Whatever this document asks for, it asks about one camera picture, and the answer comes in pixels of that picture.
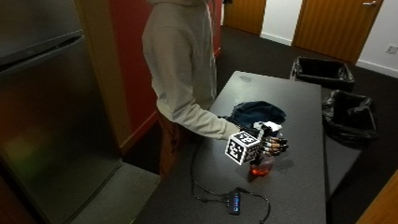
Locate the spray bottle with red liquid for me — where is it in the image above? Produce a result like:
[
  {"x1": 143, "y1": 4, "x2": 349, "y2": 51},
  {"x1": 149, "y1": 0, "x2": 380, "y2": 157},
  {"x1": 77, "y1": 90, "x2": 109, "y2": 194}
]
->
[{"x1": 248, "y1": 120, "x2": 284, "y2": 178}]

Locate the white marker cube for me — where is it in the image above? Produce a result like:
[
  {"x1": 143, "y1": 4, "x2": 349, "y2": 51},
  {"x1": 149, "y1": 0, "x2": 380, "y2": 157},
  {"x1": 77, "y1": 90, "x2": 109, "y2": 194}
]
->
[{"x1": 224, "y1": 131, "x2": 262, "y2": 166}]

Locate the dark blue cloth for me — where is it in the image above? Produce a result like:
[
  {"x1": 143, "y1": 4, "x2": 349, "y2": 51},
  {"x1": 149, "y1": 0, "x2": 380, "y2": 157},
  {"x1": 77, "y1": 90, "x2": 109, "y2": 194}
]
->
[{"x1": 229, "y1": 100, "x2": 288, "y2": 129}]

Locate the black lined waste bin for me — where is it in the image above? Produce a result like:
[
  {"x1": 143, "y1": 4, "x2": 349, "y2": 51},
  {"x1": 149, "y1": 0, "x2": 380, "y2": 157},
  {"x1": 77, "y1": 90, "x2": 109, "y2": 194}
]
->
[
  {"x1": 321, "y1": 89, "x2": 380, "y2": 149},
  {"x1": 290, "y1": 55, "x2": 357, "y2": 93}
]

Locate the black usb hub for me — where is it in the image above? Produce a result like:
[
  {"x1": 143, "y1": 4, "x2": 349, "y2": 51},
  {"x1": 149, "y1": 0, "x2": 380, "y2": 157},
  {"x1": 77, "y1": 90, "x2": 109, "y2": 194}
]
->
[{"x1": 226, "y1": 189, "x2": 244, "y2": 216}]

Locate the person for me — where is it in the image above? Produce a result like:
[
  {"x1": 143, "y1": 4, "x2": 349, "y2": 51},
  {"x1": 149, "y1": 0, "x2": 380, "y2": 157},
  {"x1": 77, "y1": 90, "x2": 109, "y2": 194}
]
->
[{"x1": 141, "y1": 0, "x2": 241, "y2": 181}]

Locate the stainless steel refrigerator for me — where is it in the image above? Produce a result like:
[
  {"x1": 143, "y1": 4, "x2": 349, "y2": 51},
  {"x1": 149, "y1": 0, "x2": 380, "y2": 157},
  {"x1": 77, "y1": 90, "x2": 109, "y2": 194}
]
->
[{"x1": 0, "y1": 0, "x2": 124, "y2": 224}]

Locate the black cable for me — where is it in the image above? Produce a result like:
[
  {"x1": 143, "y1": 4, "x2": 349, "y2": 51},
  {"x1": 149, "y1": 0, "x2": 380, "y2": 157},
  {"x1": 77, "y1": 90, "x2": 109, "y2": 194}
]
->
[{"x1": 189, "y1": 136, "x2": 273, "y2": 224}]

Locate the wooden door with handle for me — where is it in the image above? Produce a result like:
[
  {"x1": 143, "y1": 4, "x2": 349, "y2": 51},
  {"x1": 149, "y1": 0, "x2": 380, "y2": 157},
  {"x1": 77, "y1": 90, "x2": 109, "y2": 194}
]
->
[{"x1": 292, "y1": 0, "x2": 386, "y2": 64}]

